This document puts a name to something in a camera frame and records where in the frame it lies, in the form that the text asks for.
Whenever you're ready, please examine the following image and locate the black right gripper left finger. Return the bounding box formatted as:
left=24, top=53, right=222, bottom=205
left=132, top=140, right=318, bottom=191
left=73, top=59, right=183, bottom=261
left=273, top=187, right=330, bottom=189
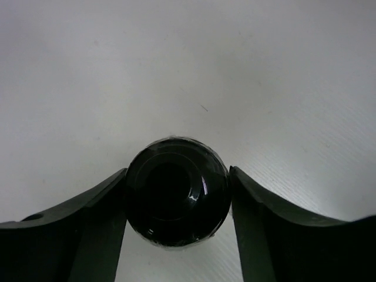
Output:
left=1, top=169, right=126, bottom=281

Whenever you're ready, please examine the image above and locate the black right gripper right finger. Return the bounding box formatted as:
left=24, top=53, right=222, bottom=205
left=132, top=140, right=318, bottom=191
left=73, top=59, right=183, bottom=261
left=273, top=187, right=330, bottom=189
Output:
left=230, top=167, right=375, bottom=281

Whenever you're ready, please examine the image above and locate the black-capped white powder bottle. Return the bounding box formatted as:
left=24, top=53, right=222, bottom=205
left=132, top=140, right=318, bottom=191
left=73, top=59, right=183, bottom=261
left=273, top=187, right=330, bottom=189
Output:
left=124, top=136, right=232, bottom=249

